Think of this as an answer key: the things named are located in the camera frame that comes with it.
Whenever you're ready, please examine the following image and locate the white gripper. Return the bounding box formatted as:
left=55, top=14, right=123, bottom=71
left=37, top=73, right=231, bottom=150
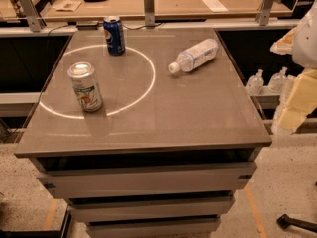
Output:
left=270, top=6, right=317, bottom=132

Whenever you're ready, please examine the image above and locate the clear plastic bottle blue label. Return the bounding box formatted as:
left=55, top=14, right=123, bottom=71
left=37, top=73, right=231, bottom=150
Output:
left=168, top=39, right=219, bottom=74

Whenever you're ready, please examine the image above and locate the right clear pump bottle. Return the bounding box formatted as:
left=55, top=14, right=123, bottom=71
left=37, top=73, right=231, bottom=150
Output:
left=267, top=66, right=287, bottom=93

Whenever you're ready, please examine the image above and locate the clear pump bottle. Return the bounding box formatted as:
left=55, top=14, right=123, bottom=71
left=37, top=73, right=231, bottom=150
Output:
left=246, top=69, right=264, bottom=95
left=267, top=66, right=287, bottom=93

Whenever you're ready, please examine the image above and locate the left clear pump bottle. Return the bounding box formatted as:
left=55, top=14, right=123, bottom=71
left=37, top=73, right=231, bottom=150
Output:
left=246, top=69, right=264, bottom=95

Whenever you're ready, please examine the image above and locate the white paper sheet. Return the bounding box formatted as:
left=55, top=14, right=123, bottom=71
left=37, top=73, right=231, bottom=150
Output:
left=203, top=0, right=228, bottom=13

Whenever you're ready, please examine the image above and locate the black chair base leg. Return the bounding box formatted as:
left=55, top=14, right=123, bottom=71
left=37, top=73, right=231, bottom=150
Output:
left=276, top=214, right=317, bottom=233

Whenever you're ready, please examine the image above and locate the blue Pepsi can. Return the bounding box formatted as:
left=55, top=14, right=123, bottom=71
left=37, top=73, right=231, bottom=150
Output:
left=103, top=16, right=125, bottom=56

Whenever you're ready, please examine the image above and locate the silver green soda can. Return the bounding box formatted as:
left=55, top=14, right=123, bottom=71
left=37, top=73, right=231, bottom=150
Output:
left=67, top=61, right=103, bottom=112

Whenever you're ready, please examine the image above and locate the small paper card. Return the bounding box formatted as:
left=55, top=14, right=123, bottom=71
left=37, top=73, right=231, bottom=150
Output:
left=53, top=0, right=81, bottom=12

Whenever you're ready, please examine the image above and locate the middle metal bracket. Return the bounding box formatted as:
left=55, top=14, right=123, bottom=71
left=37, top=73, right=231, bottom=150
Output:
left=144, top=0, right=155, bottom=28

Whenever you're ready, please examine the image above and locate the left metal bracket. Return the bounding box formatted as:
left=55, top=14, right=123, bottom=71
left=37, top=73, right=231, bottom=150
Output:
left=17, top=0, right=44, bottom=32

